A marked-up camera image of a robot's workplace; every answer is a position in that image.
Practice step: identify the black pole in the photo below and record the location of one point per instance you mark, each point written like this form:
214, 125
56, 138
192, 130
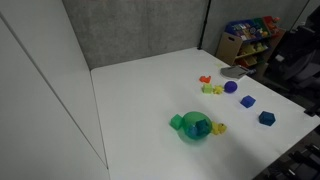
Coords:
204, 25

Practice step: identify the translucent green bowl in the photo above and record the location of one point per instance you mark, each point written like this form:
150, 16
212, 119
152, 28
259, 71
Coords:
191, 116

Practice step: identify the blue cube block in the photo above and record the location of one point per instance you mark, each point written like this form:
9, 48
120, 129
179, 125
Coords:
248, 101

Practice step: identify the purple ball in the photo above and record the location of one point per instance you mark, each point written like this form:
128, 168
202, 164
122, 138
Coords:
230, 86

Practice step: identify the orange toy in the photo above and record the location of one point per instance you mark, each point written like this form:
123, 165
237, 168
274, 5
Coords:
204, 79

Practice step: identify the blue storage bin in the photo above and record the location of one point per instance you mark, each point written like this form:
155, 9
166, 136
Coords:
245, 30

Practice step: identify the black bracket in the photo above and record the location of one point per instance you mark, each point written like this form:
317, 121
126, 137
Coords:
312, 110

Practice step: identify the blue spiky toy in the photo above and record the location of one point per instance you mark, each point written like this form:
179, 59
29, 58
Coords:
192, 132

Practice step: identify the red storage bin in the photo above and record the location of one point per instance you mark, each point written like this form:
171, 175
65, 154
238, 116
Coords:
271, 23

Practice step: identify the green cube block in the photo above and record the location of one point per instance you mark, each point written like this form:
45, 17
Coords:
176, 121

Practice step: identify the light green block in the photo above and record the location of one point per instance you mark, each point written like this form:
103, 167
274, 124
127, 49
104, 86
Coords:
207, 88

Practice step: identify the dark blue hexagonal block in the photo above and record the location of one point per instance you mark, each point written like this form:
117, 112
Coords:
267, 118

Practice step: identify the wooden toy shelf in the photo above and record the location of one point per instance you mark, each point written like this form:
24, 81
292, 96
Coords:
228, 46

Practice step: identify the yellow star toy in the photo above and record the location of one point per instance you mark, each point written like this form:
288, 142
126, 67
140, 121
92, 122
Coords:
218, 89

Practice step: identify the black equipment frame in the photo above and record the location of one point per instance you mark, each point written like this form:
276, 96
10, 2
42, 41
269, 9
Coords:
300, 160

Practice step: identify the dark green toy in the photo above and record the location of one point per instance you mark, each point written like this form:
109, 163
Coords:
202, 126

